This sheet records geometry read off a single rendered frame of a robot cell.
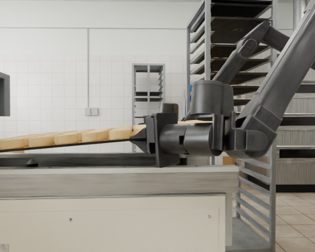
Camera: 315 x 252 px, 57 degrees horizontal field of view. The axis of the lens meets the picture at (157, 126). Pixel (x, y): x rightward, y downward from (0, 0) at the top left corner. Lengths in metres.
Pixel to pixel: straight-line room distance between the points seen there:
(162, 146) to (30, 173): 0.31
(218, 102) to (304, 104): 3.98
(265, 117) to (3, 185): 0.55
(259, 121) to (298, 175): 3.98
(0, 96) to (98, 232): 0.72
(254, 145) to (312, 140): 4.03
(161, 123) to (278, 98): 0.21
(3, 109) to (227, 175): 0.86
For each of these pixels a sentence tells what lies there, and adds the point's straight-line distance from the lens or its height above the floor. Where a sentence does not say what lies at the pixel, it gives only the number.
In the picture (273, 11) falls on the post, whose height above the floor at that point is 1.72.
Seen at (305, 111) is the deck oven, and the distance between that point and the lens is 4.46.
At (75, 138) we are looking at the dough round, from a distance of 0.65.
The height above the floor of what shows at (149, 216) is 0.79.
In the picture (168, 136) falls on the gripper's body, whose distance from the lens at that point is 0.52.
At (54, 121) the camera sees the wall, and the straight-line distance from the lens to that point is 5.22.
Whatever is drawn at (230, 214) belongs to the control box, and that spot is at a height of 0.78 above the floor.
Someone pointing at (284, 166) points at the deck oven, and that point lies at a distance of 4.39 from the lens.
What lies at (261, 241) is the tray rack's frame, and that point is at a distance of 2.33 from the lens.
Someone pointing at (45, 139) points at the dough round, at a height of 0.96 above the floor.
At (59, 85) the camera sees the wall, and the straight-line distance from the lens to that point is 5.22.
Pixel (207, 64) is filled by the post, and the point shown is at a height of 1.36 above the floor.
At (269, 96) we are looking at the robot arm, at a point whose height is 1.05.
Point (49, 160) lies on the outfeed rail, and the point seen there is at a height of 0.88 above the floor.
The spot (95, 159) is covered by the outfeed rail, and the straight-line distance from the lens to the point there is 0.96.
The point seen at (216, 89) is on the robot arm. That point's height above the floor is 1.06.
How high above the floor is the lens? 1.01
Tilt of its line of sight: 1 degrees down
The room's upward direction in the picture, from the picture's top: straight up
